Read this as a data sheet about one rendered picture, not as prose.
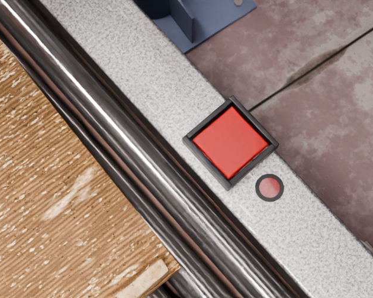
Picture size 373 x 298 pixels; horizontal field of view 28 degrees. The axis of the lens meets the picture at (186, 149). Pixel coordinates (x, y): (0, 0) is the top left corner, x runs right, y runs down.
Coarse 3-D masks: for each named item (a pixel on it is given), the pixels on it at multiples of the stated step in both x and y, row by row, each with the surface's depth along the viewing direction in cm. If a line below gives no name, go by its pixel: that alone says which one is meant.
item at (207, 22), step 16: (144, 0) 175; (160, 0) 176; (176, 0) 172; (192, 0) 186; (208, 0) 186; (224, 0) 186; (240, 0) 185; (160, 16) 184; (176, 16) 180; (192, 16) 170; (208, 16) 185; (224, 16) 185; (240, 16) 185; (176, 32) 184; (192, 32) 177; (208, 32) 184; (192, 48) 184
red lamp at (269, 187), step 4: (264, 180) 82; (268, 180) 82; (272, 180) 82; (260, 184) 82; (264, 184) 82; (268, 184) 82; (272, 184) 82; (276, 184) 82; (260, 188) 81; (264, 188) 81; (268, 188) 81; (272, 188) 81; (276, 188) 81; (264, 192) 81; (268, 192) 81; (272, 192) 81; (276, 192) 81; (268, 196) 81; (272, 196) 81
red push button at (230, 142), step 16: (224, 112) 82; (208, 128) 82; (224, 128) 82; (240, 128) 82; (208, 144) 81; (224, 144) 81; (240, 144) 81; (256, 144) 81; (224, 160) 81; (240, 160) 81
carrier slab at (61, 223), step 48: (0, 48) 84; (0, 96) 82; (0, 144) 81; (48, 144) 81; (0, 192) 79; (48, 192) 79; (96, 192) 79; (0, 240) 78; (48, 240) 78; (96, 240) 78; (144, 240) 78; (0, 288) 77; (48, 288) 77; (96, 288) 77
